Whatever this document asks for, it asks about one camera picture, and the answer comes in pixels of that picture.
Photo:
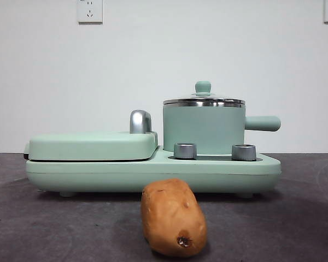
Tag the glass lid with green knob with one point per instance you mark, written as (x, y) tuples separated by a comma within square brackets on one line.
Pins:
[(203, 87)]

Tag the brown potato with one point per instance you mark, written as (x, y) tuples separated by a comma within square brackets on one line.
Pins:
[(172, 213)]

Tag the silver control knob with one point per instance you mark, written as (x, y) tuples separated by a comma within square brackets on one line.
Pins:
[(243, 152), (185, 151)]

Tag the mint green breakfast machine base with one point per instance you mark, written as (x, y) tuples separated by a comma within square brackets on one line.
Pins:
[(104, 174)]

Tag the mint green griddle cover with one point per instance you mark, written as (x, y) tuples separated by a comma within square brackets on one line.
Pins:
[(87, 146)]

